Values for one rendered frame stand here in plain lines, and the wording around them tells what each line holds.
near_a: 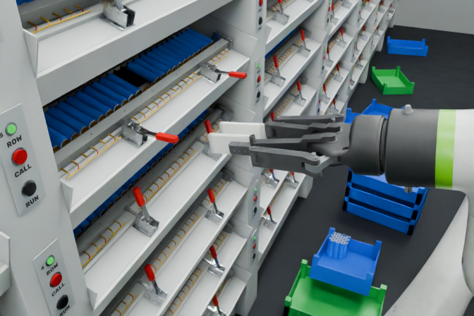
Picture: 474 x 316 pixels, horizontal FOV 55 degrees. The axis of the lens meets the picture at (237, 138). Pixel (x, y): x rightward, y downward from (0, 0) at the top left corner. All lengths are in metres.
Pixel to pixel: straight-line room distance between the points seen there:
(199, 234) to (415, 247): 1.11
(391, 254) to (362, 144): 1.41
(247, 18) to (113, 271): 0.60
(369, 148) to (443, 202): 1.74
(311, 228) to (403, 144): 1.46
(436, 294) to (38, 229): 0.72
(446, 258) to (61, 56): 0.77
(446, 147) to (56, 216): 0.46
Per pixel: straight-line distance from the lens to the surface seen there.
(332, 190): 2.19
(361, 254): 1.89
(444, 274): 0.99
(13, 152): 0.53
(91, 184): 0.67
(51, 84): 0.56
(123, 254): 0.82
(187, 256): 1.06
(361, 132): 0.55
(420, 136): 0.53
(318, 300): 1.71
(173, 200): 0.91
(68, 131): 0.71
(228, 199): 1.21
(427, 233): 2.08
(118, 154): 0.71
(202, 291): 1.24
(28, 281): 0.62
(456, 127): 0.54
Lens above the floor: 1.31
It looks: 31 degrees down
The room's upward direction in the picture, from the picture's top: straight up
